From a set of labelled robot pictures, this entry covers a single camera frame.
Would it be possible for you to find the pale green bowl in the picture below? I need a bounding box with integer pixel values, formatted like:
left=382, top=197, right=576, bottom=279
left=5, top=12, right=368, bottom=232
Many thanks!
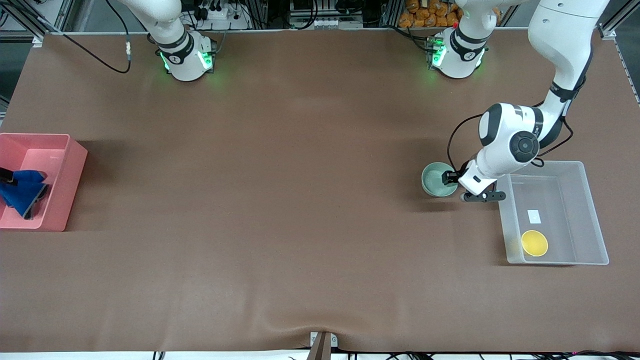
left=421, top=162, right=460, bottom=198

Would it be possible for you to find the blue microfibre cloth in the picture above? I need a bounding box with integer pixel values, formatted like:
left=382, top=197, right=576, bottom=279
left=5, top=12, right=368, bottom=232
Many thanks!
left=0, top=170, right=50, bottom=220

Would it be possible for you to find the yellow cup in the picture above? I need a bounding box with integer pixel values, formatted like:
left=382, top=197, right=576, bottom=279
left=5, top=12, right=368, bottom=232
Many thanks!
left=521, top=229, right=549, bottom=257

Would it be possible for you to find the pink plastic bin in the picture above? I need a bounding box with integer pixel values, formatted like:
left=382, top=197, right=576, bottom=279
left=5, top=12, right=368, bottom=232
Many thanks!
left=0, top=133, right=88, bottom=233

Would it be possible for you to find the clear plastic bin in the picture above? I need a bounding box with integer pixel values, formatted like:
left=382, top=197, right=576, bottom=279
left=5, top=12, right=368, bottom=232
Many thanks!
left=497, top=160, right=610, bottom=266

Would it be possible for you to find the brown table mat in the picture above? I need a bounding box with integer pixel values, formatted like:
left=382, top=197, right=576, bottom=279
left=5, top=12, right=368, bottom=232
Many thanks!
left=0, top=30, right=640, bottom=354

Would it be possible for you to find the bag of orange items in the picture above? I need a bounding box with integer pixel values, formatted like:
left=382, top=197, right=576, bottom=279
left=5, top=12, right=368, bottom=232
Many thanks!
left=398, top=0, right=463, bottom=29

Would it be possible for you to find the metal table clamp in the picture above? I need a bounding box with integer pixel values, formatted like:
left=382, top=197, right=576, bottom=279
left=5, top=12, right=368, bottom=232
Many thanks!
left=307, top=331, right=339, bottom=360

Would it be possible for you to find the white power strip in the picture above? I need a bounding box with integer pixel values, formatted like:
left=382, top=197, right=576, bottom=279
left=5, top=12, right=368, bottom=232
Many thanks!
left=197, top=0, right=238, bottom=22

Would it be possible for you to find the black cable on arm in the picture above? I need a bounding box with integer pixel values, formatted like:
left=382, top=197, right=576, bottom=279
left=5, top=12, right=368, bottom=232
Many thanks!
left=446, top=75, right=587, bottom=173

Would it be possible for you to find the aluminium frame beam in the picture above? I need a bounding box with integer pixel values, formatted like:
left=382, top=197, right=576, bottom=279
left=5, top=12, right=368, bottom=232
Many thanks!
left=597, top=0, right=640, bottom=41
left=0, top=0, right=76, bottom=47

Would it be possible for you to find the black cable with white connector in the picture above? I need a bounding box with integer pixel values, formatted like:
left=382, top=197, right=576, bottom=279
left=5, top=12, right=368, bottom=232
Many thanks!
left=50, top=0, right=132, bottom=75

